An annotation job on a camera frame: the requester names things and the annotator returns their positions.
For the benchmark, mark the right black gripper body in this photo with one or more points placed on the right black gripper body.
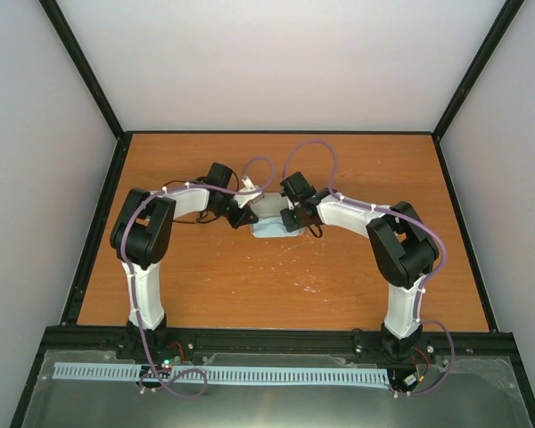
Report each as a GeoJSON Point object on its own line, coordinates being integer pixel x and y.
{"type": "Point", "coordinates": [302, 223]}

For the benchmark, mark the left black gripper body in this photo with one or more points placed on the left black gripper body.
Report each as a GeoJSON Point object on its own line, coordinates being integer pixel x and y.
{"type": "Point", "coordinates": [233, 218]}

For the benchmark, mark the light blue cleaning cloth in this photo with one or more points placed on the light blue cleaning cloth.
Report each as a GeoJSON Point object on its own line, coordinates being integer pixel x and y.
{"type": "Point", "coordinates": [271, 228]}

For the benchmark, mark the pink glasses case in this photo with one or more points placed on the pink glasses case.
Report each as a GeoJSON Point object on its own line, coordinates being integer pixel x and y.
{"type": "Point", "coordinates": [269, 206]}

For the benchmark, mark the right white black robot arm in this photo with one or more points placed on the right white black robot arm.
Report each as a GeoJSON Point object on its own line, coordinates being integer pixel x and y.
{"type": "Point", "coordinates": [403, 250]}

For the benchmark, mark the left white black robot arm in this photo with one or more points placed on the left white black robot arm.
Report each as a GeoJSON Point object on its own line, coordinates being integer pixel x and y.
{"type": "Point", "coordinates": [142, 232]}

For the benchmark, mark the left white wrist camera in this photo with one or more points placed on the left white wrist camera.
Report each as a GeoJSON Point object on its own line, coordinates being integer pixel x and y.
{"type": "Point", "coordinates": [249, 193]}

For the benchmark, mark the black thin-frame sunglasses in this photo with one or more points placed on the black thin-frame sunglasses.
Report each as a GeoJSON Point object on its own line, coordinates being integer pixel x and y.
{"type": "Point", "coordinates": [178, 182]}

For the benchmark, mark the light blue slotted cable duct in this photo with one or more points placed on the light blue slotted cable duct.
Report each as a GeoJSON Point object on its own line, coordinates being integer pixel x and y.
{"type": "Point", "coordinates": [231, 375]}

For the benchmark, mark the left black frame post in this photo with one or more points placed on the left black frame post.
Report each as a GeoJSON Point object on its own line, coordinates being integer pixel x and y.
{"type": "Point", "coordinates": [69, 41]}

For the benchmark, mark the black frame post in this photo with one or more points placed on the black frame post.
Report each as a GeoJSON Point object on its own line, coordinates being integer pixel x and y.
{"type": "Point", "coordinates": [487, 48]}
{"type": "Point", "coordinates": [69, 41]}

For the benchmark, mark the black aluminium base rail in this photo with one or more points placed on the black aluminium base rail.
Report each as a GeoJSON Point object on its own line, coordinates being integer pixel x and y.
{"type": "Point", "coordinates": [196, 344]}

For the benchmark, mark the right black frame post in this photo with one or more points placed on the right black frame post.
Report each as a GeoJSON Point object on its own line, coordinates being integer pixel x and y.
{"type": "Point", "coordinates": [487, 48]}

